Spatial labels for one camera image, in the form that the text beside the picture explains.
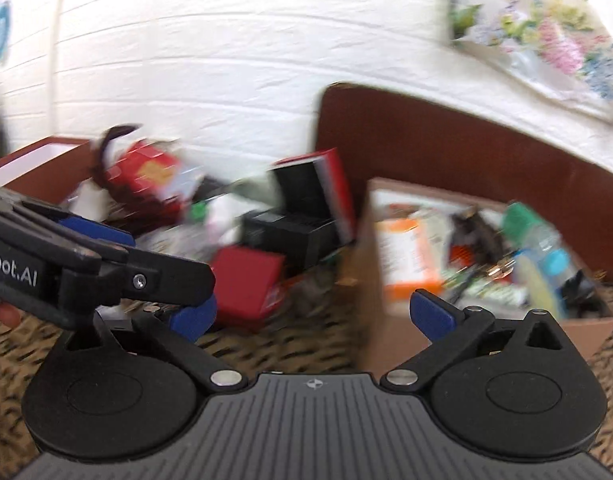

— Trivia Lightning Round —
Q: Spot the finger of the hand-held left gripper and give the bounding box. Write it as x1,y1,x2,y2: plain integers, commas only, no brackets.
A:
0,182,138,262
60,246,218,332

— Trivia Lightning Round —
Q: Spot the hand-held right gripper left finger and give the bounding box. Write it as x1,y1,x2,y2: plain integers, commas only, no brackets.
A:
49,294,250,394

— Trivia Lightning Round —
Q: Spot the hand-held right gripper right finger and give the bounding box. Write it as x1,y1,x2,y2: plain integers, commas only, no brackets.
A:
379,289,575,394

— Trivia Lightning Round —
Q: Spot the tan cardboard box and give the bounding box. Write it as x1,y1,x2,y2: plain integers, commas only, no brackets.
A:
355,177,613,378

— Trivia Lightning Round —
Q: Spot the brown monogram phone case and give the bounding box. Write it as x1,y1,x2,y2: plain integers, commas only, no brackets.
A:
449,209,518,283

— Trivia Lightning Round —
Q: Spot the plastic bottle with teal label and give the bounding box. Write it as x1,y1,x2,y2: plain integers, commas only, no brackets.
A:
501,202,573,282

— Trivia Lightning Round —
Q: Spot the person's left hand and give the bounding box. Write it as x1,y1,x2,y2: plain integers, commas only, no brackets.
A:
0,299,23,352

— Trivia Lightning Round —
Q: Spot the orange and white packet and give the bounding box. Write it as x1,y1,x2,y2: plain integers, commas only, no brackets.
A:
378,216,443,302

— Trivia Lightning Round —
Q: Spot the red gift box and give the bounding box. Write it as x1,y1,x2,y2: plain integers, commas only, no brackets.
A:
210,246,288,332

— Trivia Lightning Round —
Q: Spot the dark red ribbon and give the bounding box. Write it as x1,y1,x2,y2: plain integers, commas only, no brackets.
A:
90,124,143,197

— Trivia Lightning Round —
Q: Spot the red and yellow packet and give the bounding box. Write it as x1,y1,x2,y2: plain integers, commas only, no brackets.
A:
108,139,188,213

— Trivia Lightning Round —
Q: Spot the brown cardboard box lid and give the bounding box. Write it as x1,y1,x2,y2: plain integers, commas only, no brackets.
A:
0,135,95,202

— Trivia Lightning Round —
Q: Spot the letter printed blanket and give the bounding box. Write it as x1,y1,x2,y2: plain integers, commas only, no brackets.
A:
0,260,613,466

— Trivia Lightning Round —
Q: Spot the blue-edged yellow pouch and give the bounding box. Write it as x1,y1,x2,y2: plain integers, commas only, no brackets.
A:
514,254,555,313

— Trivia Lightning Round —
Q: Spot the black rectangular box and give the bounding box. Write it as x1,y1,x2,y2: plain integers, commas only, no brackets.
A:
240,211,338,267

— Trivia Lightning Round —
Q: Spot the open red and black box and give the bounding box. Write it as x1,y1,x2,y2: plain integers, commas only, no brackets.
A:
270,148,358,247

